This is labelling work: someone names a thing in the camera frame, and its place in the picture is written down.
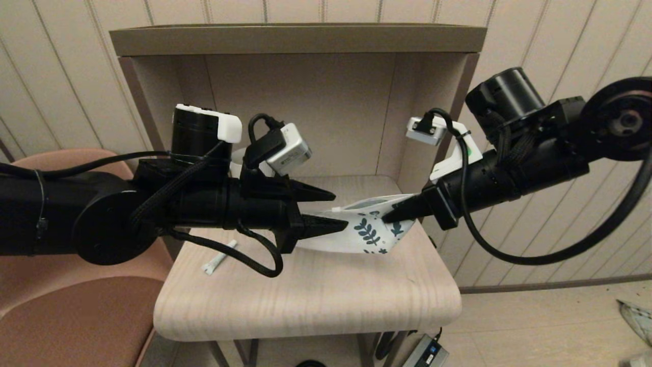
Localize silver power adapter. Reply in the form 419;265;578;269
402;334;450;367

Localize black right camera cable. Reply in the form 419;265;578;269
420;108;652;266

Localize white leaf-print pouch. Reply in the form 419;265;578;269
295;194;416;255

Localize black camera cable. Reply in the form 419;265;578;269
163;113;287;279
420;108;652;266

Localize white right camera bracket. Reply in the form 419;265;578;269
429;122;483;182

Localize brown wooden baseboard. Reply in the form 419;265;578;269
458;274;652;295

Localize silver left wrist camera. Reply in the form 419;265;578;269
265;123;313;177

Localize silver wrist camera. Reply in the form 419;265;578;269
406;116;442;146
265;123;313;177

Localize brown pink chair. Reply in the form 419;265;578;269
0;148;176;367

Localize light wooden shelf unit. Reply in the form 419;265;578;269
110;23;488;367

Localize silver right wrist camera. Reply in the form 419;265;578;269
406;116;442;146

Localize black left camera cable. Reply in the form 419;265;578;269
163;113;287;279

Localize white ribbed mug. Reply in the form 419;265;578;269
229;148;277;179

